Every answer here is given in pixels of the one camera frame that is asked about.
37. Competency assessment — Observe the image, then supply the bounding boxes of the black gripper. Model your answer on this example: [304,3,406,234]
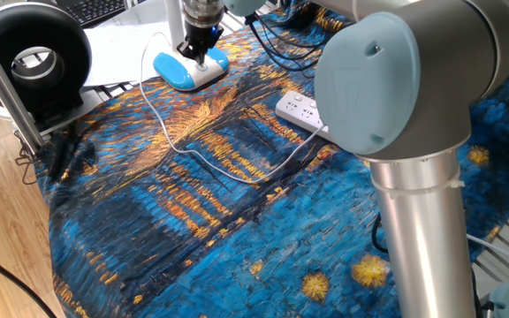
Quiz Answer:
[175,21,225,66]

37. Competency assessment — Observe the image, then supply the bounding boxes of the white power strip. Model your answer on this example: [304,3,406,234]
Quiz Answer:
[275,90,338,142]

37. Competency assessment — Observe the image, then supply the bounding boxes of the white lamp power cord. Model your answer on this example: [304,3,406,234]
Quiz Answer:
[138,31,330,186]

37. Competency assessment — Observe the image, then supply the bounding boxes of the blue white desk lamp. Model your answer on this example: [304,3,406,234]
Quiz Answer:
[152,0,231,93]

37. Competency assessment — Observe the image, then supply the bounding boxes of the white paper sheets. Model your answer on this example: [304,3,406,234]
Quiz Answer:
[84,8,220,87]

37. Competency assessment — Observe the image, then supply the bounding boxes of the black keyboard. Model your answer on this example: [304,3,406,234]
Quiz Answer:
[55,0,148,28]

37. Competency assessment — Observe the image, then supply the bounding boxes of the starry night painting tablecloth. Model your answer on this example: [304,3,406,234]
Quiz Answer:
[35,0,509,318]

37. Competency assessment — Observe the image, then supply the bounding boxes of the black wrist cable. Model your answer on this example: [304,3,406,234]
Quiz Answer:
[244,0,330,74]

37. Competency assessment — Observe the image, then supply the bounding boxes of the black ring-shaped device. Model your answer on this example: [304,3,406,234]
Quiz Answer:
[0,2,93,133]

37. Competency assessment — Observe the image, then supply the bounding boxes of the aluminium profile post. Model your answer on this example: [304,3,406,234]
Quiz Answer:
[0,17,46,155]

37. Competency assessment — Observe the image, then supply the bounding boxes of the black looped cable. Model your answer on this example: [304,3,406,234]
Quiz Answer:
[371,214,389,255]

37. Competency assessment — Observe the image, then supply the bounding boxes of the black floor cable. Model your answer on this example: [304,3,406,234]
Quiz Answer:
[0,238,59,318]

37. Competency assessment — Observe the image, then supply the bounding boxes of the white power strip cable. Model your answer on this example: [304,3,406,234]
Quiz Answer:
[466,232,509,261]

